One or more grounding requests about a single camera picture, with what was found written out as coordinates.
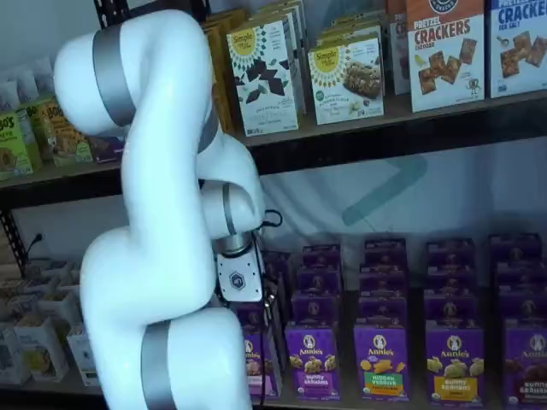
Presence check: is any yellow Revival box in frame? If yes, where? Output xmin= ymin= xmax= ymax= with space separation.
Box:
xmin=201 ymin=8 xmax=251 ymax=134

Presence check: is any white pouch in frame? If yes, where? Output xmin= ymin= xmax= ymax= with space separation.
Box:
xmin=12 ymin=67 xmax=39 ymax=103
xmin=0 ymin=80 xmax=21 ymax=111
xmin=32 ymin=57 xmax=59 ymax=96

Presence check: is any blue pretzel crackers box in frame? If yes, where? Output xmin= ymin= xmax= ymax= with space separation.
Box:
xmin=486 ymin=0 xmax=547 ymax=99

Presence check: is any yellow Bobo's box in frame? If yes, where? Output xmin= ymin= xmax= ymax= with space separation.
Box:
xmin=40 ymin=98 xmax=93 ymax=167
xmin=19 ymin=100 xmax=46 ymax=171

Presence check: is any white snack box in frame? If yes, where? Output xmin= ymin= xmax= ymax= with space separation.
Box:
xmin=0 ymin=326 xmax=31 ymax=385
xmin=66 ymin=325 xmax=103 ymax=388
xmin=8 ymin=294 xmax=42 ymax=319
xmin=38 ymin=290 xmax=82 ymax=325

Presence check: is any black metal shelf rack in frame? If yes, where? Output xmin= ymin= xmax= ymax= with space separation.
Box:
xmin=92 ymin=0 xmax=547 ymax=410

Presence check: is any orange pretzel crackers box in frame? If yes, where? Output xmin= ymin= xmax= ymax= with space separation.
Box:
xmin=405 ymin=0 xmax=486 ymax=114

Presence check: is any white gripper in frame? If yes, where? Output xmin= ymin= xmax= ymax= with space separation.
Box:
xmin=215 ymin=243 xmax=283 ymax=317

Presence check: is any Annie's box with green band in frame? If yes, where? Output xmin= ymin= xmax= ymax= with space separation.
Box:
xmin=353 ymin=325 xmax=410 ymax=401

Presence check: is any green Bobo's box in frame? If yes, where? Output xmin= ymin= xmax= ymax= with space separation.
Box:
xmin=0 ymin=111 xmax=34 ymax=181

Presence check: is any Annie's box with pink patch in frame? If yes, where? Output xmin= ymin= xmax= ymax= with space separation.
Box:
xmin=243 ymin=331 xmax=283 ymax=399

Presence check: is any Simple Mills dark cracker box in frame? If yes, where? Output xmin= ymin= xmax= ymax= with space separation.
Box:
xmin=226 ymin=20 xmax=300 ymax=137

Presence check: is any orange cracker box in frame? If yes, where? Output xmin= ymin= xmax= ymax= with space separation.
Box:
xmin=385 ymin=0 xmax=412 ymax=96

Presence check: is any Annie's box with yellow band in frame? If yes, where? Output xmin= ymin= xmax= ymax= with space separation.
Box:
xmin=426 ymin=326 xmax=485 ymax=405

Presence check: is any white box with yellow picture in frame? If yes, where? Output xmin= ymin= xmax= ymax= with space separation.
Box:
xmin=15 ymin=315 xmax=69 ymax=383

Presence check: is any white small boxes group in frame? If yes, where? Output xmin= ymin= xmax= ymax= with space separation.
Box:
xmin=0 ymin=160 xmax=129 ymax=394

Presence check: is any Annie's box with brown grahams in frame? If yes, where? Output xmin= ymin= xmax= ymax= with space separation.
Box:
xmin=503 ymin=326 xmax=547 ymax=407

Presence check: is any Annie's box with purple band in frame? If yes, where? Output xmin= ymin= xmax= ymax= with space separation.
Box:
xmin=285 ymin=324 xmax=342 ymax=401

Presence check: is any Simple Mills cookie box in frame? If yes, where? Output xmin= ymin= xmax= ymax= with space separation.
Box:
xmin=308 ymin=37 xmax=385 ymax=126

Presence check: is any white Simple Mills box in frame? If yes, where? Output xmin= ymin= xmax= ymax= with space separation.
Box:
xmin=251 ymin=0 xmax=309 ymax=115
xmin=315 ymin=11 xmax=385 ymax=49

